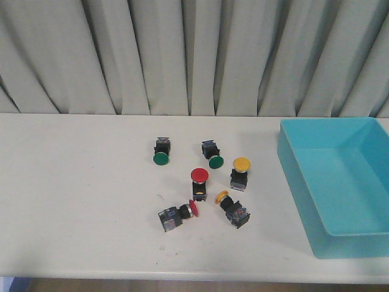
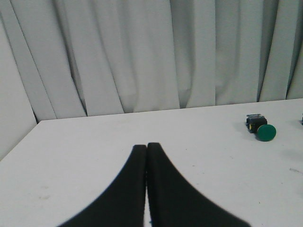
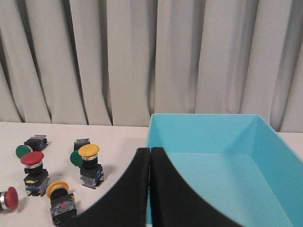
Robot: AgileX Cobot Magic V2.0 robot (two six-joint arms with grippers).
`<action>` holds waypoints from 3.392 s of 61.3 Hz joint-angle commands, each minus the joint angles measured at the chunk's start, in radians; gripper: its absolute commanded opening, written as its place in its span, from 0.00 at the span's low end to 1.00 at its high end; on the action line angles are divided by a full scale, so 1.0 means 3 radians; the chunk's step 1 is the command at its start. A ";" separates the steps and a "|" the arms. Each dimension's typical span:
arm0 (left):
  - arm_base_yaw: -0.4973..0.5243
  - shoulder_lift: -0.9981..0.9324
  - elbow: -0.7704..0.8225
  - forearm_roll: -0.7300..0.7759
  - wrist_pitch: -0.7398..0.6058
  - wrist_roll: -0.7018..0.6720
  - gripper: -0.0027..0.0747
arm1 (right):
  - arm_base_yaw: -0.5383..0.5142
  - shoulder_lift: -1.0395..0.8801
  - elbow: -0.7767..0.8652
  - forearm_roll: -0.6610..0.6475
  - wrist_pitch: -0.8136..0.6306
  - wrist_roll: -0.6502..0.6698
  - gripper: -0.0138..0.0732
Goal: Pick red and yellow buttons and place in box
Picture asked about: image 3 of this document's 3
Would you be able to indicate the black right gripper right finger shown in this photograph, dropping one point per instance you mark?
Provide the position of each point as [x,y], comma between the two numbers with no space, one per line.
[174,203]

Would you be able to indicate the white pleated curtain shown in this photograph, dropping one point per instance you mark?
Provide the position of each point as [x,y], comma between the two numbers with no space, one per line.
[117,62]

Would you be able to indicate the green button far left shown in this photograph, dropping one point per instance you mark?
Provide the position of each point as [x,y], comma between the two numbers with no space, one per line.
[34,143]

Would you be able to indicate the yellow button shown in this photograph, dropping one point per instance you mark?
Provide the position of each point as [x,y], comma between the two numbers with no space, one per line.
[63,205]
[91,172]

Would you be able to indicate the red button lying down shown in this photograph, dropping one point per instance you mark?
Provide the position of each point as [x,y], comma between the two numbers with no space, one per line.
[9,199]

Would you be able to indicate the yellow button lying down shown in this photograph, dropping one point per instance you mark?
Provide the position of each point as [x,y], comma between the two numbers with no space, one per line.
[63,205]

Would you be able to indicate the red button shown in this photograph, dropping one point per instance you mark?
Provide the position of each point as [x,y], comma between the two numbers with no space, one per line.
[9,199]
[37,178]

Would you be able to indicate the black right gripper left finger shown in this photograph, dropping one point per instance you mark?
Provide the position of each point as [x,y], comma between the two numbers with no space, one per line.
[125,204]

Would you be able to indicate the light blue plastic box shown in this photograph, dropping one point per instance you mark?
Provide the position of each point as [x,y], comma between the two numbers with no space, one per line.
[237,163]

